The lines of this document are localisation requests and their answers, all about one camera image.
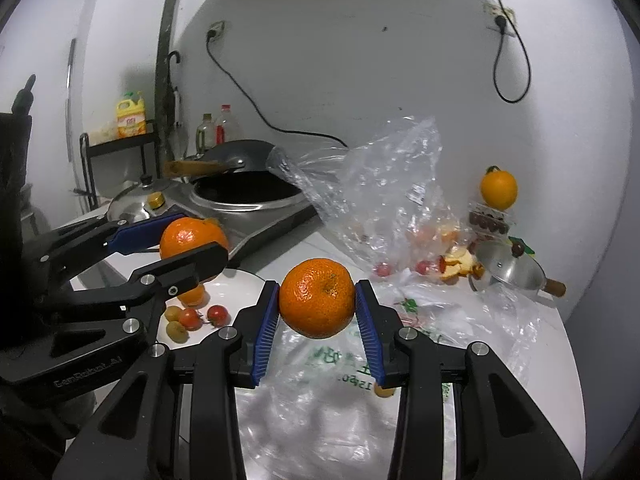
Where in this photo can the red cherry tomato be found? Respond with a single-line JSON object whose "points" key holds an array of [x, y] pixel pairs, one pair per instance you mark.
{"points": [[382, 269], [190, 318], [217, 314], [422, 266]]}

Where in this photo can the clear plastic bag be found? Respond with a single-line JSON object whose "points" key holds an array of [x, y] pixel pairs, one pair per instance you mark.
{"points": [[380, 185]]}

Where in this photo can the red cap bottle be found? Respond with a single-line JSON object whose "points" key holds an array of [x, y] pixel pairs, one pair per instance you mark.
{"points": [[227, 127]]}

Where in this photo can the orange mandarin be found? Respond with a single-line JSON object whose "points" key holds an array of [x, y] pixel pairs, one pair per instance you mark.
{"points": [[192, 296], [316, 297], [192, 237]]}

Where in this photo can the yellow detergent jug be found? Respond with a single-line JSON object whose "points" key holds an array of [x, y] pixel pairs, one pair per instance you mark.
{"points": [[131, 120]]}

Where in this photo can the clear plastic box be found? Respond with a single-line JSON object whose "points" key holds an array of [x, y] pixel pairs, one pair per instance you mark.
{"points": [[492, 217]]}

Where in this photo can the white wall socket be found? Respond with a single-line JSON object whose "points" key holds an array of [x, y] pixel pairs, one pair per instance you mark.
{"points": [[500, 15], [216, 30]]}

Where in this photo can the white plate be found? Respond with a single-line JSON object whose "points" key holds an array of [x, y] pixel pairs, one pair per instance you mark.
{"points": [[235, 290]]}

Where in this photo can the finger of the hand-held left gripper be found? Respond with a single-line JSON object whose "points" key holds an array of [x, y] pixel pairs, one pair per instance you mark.
{"points": [[142, 235], [205, 262]]}

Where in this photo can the cluster of dark brown fruits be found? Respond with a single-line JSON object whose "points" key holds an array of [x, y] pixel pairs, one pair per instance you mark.
{"points": [[487, 221]]}

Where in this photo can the steel induction cooker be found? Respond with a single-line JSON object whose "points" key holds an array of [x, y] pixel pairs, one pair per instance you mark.
{"points": [[280, 220]]}

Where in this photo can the steel lid with brown knob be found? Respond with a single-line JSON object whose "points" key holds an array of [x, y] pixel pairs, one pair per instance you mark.
{"points": [[505, 270]]}

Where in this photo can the printed plastic bag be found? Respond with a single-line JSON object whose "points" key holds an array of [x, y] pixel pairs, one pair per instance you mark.
{"points": [[320, 410]]}

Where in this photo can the steel pot lid black knob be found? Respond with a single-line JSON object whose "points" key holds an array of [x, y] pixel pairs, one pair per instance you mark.
{"points": [[130, 202]]}

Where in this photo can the black metal rack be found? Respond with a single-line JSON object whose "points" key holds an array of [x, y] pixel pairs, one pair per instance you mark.
{"points": [[120, 145]]}

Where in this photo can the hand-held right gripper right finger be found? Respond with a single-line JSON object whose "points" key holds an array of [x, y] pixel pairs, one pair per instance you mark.
{"points": [[370, 335]]}

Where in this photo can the orange with green stem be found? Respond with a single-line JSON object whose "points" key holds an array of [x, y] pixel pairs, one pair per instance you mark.
{"points": [[498, 189]]}

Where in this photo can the dark glass bottle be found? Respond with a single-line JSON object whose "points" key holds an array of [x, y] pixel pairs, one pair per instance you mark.
{"points": [[205, 135]]}

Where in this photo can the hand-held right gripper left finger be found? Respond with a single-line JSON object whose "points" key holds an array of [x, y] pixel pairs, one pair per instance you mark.
{"points": [[265, 332]]}

